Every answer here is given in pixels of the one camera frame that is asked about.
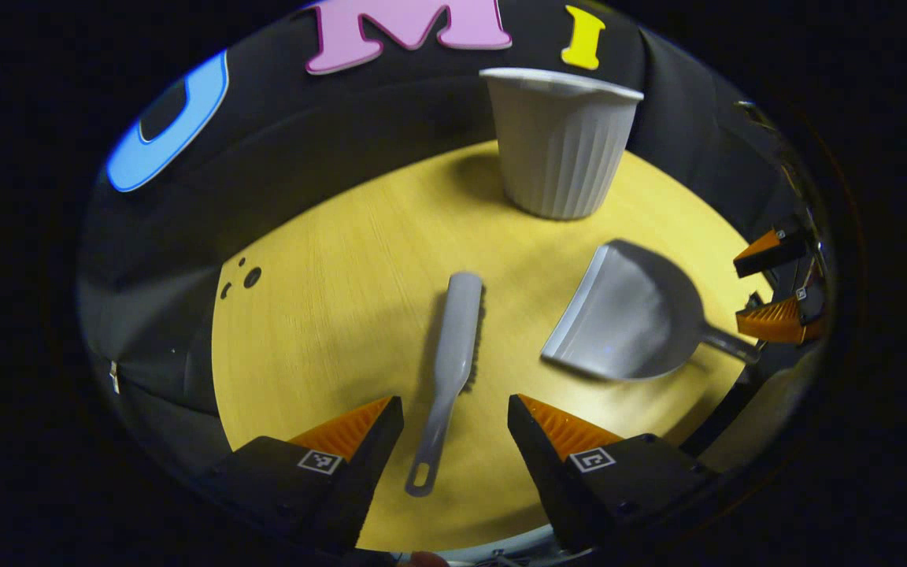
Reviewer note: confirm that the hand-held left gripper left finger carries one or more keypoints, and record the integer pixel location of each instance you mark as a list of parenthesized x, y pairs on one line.
[(359, 480)]

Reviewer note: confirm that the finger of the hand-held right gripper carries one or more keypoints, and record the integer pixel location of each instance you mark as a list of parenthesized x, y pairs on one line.
[(768, 252), (776, 321)]

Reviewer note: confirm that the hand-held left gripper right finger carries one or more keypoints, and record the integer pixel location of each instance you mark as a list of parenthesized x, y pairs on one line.
[(548, 480)]

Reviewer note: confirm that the grey dustpan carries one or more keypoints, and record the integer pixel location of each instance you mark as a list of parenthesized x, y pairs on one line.
[(627, 315)]

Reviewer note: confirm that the small grey broom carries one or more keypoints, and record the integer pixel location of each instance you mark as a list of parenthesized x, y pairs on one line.
[(457, 331)]

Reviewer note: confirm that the white ribbed garbage bin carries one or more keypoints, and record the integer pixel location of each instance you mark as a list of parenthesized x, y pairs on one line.
[(564, 150)]

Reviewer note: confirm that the small white tag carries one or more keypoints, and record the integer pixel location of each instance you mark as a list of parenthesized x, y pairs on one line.
[(114, 376)]

